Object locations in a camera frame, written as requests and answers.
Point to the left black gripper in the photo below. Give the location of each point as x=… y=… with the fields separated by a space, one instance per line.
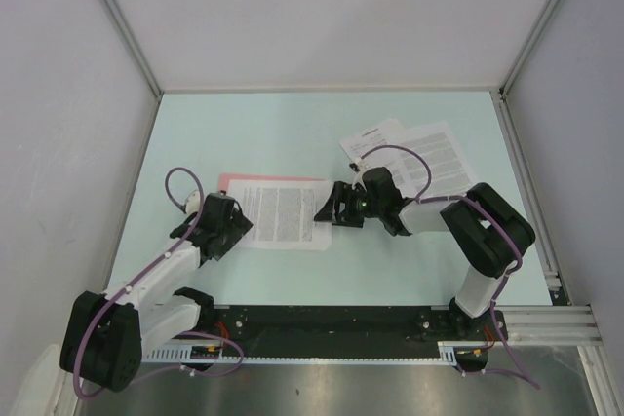
x=238 y=225

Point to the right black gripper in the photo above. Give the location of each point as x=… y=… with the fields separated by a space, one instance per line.
x=341 y=193

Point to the printed text sheet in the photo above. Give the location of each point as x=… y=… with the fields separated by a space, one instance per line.
x=282 y=213
x=437 y=145

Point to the pink clipboard folder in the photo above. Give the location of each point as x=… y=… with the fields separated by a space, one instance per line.
x=225 y=179

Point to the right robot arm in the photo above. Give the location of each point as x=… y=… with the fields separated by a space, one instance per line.
x=491 y=234

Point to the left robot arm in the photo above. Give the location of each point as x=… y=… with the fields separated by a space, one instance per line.
x=110 y=333

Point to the printed form sheet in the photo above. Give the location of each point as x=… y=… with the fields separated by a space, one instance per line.
x=386 y=132

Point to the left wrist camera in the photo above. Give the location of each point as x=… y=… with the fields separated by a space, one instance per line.
x=192 y=203

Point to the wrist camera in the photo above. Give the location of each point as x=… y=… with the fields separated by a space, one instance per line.
x=192 y=203
x=358 y=170

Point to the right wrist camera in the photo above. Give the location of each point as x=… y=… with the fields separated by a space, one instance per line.
x=358 y=170

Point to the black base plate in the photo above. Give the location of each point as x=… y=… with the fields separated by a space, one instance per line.
x=346 y=332

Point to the white cable duct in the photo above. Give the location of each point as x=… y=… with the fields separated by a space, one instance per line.
x=186 y=353

